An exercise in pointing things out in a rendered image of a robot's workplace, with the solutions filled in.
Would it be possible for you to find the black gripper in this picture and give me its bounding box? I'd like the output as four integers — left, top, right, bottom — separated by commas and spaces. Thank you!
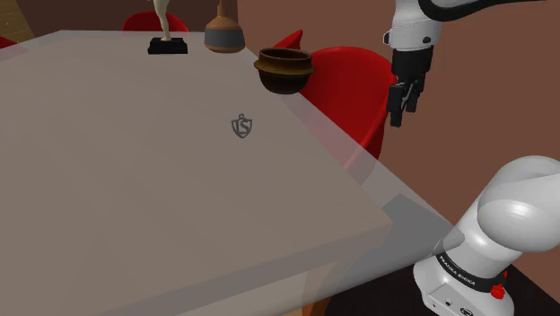
386, 45, 435, 128

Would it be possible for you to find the dark brown bowl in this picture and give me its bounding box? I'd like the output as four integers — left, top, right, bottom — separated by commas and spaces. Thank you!
253, 47, 316, 95

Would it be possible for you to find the small grey shield pendant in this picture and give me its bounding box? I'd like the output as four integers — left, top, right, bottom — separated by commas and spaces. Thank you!
231, 113, 254, 140

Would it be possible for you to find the brown vase with grey band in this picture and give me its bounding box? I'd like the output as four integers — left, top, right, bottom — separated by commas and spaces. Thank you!
203, 0, 247, 55

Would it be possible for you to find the dark robot stand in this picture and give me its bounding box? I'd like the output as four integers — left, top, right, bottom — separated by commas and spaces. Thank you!
322, 261, 560, 316

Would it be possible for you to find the beige figurine on black base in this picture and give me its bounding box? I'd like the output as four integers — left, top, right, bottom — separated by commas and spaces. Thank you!
146, 0, 189, 56

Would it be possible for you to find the grey translucent table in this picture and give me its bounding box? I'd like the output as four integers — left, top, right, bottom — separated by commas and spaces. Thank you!
0, 29, 456, 316

